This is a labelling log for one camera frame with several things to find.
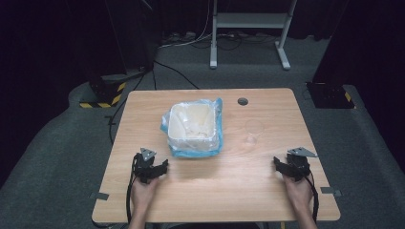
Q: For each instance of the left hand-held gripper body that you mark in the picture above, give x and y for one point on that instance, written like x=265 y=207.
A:
x=144 y=165

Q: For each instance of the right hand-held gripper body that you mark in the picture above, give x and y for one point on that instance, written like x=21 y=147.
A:
x=299 y=165

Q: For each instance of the white square bin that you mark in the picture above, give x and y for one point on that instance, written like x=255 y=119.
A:
x=173 y=127

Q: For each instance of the clear plastic cup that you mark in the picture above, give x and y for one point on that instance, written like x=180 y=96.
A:
x=253 y=129

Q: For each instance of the person's left hand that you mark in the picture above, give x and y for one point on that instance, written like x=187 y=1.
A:
x=142 y=192

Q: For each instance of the person's right hand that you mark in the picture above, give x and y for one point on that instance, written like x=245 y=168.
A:
x=298 y=192

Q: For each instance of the grey tape strip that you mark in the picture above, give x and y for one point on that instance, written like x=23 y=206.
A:
x=331 y=191
x=99 y=196

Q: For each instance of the white crumpled waste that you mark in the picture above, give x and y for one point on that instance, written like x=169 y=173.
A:
x=194 y=127

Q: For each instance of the black base with yellow mark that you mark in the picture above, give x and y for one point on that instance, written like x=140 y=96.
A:
x=329 y=95

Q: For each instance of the black base with hazard stripes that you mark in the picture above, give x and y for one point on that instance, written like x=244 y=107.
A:
x=106 y=92

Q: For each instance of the power strip with plugs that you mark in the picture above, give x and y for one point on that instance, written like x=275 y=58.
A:
x=178 y=36

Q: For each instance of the white metal stand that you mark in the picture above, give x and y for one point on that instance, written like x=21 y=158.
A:
x=248 y=19

